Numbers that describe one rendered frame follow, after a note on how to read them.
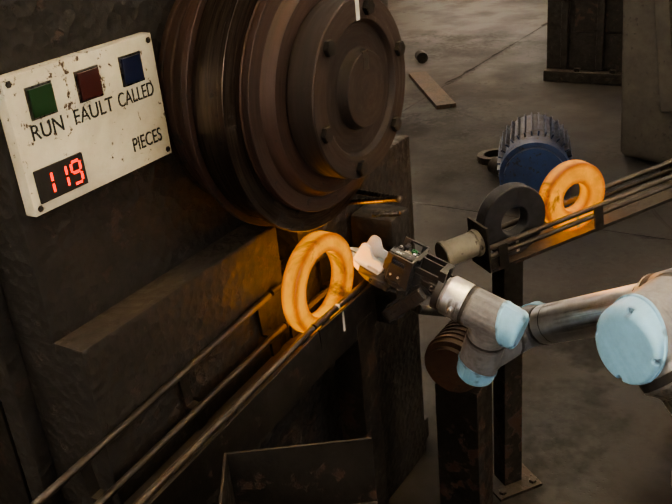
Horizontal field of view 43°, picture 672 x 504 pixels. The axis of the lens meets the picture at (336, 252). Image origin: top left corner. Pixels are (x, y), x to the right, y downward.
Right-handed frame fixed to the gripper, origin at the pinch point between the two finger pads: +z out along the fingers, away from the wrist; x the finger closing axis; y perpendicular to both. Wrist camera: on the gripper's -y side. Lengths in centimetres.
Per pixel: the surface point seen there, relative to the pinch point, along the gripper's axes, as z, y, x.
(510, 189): -17.1, 9.0, -33.5
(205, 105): 11, 38, 35
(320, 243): 0.3, 9.0, 13.1
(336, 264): -0.6, 1.5, 6.6
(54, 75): 23, 43, 52
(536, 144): 16, -50, -188
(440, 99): 113, -113, -332
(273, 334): 0.3, -5.1, 23.9
